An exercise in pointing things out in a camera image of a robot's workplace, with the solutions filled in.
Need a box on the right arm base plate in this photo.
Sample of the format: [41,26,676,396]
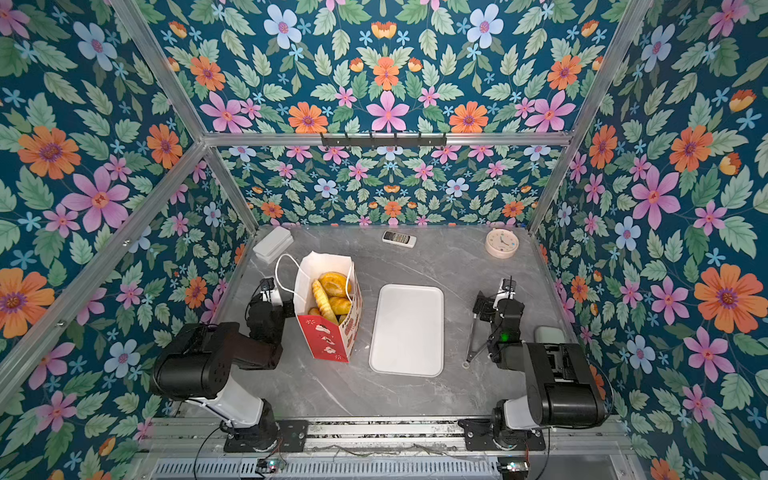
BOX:
[458,418,546,452]

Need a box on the pink round clock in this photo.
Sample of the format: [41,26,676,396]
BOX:
[485,229,520,259]

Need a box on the black hook rail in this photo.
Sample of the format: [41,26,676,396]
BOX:
[320,133,448,148]

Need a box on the round golden bread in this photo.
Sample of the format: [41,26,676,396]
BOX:
[318,272,353,299]

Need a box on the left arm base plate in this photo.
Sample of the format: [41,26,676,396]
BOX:
[223,420,309,453]

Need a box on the white rectangular tray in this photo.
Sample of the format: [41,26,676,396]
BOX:
[369,284,445,378]

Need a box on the yellow croissant bread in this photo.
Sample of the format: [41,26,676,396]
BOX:
[329,297,352,316]

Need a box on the long twisted bread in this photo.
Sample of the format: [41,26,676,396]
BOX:
[311,280,338,324]

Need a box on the white remote control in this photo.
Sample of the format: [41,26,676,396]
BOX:
[382,231,417,248]

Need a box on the white plastic box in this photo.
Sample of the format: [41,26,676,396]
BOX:
[253,226,294,264]

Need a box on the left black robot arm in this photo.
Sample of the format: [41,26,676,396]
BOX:
[150,277,292,452]

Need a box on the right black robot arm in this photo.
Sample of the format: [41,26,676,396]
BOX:
[463,278,610,450]

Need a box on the red white paper bag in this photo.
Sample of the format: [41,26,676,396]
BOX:
[274,252,363,363]

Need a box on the pale green object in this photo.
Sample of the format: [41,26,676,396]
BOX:
[534,326,567,344]

